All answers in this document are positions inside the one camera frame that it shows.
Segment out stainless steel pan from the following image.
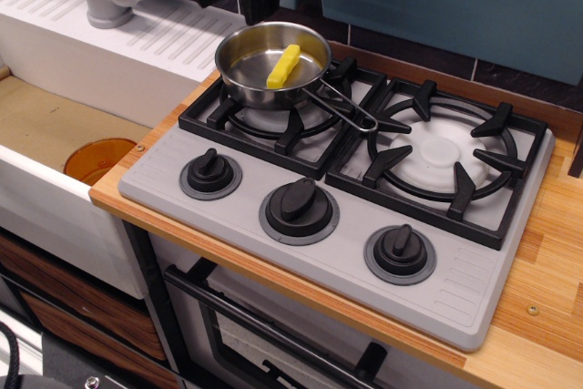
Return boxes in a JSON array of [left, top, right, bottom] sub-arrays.
[[215, 22, 379, 133]]

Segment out white toy sink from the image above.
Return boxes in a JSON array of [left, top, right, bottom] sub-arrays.
[[1, 0, 244, 299]]

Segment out black right stove knob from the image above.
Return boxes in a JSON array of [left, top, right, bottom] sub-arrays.
[[363, 224, 437, 286]]

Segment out black middle stove knob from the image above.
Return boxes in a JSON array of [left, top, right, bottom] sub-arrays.
[[259, 178, 340, 246]]

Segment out black braided cable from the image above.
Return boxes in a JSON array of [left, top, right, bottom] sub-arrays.
[[0, 322, 24, 389]]

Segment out black stove knob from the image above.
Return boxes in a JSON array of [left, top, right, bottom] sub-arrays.
[[259, 178, 340, 246], [363, 224, 437, 286], [179, 148, 242, 201]]

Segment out grey toy stove top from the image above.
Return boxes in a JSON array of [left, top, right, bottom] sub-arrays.
[[118, 69, 555, 351]]

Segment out black left burner grate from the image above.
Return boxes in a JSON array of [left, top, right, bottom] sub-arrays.
[[179, 57, 388, 179]]

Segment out black left stove knob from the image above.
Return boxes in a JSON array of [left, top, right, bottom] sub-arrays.
[[179, 148, 242, 201]]

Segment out oven door with black handle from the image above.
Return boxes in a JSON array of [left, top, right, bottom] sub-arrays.
[[164, 259, 464, 388]]

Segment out black burner grate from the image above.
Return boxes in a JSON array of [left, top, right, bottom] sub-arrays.
[[179, 57, 388, 179], [326, 78, 555, 250]]

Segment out wooden drawer fronts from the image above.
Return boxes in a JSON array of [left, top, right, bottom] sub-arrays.
[[1, 230, 179, 388]]

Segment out black right burner grate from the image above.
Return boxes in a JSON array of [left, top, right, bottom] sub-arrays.
[[326, 78, 555, 250]]

